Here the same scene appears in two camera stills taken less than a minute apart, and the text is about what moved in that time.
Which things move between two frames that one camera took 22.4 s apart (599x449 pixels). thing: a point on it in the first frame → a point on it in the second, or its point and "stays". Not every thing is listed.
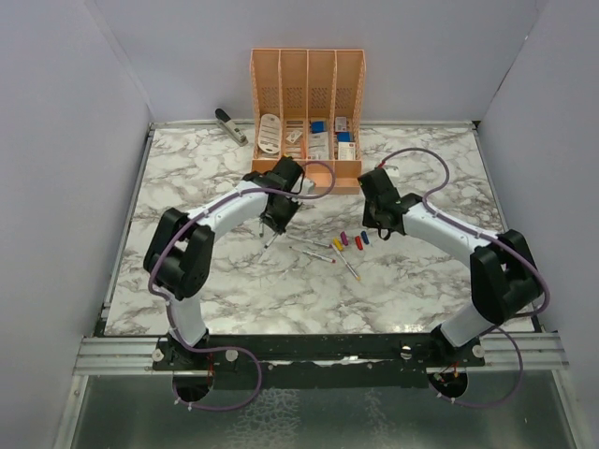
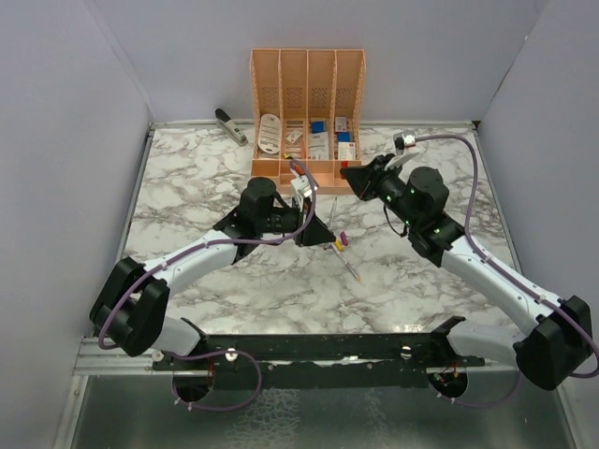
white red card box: x=346 y=151 stays
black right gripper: x=367 y=220 → x=363 y=180
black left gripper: x=281 y=225 → x=315 y=232
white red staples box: x=341 y=123 stays
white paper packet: x=318 y=146 stays
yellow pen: x=357 y=278 stays
